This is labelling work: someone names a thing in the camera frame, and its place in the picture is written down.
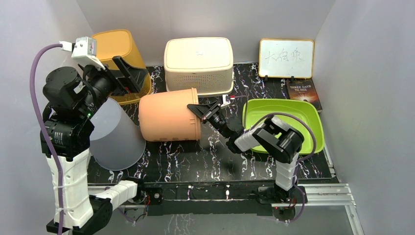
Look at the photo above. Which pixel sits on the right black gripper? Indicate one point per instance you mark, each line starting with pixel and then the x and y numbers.
pixel 204 112

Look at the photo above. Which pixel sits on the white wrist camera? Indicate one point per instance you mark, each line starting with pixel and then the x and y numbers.
pixel 83 51
pixel 226 100

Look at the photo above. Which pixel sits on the orange mesh basket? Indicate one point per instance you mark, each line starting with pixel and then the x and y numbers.
pixel 120 42

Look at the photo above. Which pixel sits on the green plastic tray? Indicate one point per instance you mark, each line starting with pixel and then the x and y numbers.
pixel 257 108

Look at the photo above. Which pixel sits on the grey and tan bucket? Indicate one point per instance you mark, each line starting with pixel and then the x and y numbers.
pixel 116 142

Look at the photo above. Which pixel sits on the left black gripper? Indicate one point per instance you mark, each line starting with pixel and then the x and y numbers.
pixel 135 77

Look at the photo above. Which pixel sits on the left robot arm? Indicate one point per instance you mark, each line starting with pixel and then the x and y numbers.
pixel 66 143

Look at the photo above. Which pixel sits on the cream perforated basket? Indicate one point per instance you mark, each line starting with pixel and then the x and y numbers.
pixel 203 63

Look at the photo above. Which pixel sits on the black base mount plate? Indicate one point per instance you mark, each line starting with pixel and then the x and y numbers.
pixel 223 197

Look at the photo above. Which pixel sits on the small whiteboard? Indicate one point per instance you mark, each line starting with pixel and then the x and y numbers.
pixel 283 58

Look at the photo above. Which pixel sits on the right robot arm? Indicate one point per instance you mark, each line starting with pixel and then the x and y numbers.
pixel 282 142

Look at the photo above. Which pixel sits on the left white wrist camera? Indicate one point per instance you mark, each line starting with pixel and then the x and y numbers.
pixel 83 51

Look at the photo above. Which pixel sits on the orange paper bucket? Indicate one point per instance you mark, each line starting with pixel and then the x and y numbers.
pixel 166 117

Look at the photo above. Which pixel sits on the aluminium rail frame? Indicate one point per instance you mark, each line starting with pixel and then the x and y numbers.
pixel 330 195

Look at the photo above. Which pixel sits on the dark book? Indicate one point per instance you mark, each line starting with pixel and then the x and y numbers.
pixel 304 90

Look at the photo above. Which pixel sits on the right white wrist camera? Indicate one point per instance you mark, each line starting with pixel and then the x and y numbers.
pixel 226 100

